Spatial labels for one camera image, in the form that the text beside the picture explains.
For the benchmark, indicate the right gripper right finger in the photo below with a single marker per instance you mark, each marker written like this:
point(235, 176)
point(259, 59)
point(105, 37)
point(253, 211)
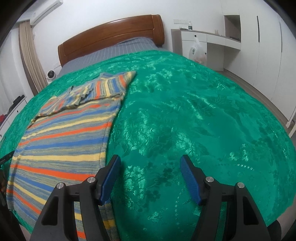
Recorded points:
point(243, 218)

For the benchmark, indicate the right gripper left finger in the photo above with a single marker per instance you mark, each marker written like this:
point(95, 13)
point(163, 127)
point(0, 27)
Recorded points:
point(57, 218)

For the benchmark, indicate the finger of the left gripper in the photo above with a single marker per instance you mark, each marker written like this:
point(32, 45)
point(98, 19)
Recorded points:
point(6, 158)

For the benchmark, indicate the striped knit sweater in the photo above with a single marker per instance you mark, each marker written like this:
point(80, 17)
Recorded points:
point(66, 141)

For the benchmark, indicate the black clothes pile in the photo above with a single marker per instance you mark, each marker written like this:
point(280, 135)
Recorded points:
point(15, 103)

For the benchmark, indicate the white low drawer cabinet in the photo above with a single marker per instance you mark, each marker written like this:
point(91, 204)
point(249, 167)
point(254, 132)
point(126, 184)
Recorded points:
point(11, 116)

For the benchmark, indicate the red cloth item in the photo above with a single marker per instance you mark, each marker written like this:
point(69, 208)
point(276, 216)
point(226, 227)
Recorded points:
point(2, 118)

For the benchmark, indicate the beige curtain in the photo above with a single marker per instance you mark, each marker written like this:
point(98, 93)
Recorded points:
point(33, 69)

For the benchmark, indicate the white round fan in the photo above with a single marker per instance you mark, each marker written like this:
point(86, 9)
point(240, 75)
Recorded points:
point(50, 76)

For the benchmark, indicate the green satin bedspread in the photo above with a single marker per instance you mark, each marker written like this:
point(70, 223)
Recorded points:
point(174, 106)

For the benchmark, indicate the white air conditioner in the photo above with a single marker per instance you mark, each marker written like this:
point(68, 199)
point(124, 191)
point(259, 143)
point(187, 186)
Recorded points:
point(43, 10)

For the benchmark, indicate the white wardrobe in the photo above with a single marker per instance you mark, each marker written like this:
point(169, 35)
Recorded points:
point(266, 59)

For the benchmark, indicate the white plastic bag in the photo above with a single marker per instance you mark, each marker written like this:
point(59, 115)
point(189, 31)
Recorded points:
point(197, 53)

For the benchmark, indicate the white desk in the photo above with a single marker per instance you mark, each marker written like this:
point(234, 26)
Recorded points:
point(214, 46)

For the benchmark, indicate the wooden headboard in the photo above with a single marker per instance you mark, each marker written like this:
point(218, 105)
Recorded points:
point(111, 33)

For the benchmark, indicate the clear water bottle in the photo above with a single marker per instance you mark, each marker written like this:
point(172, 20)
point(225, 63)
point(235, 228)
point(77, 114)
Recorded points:
point(190, 27)

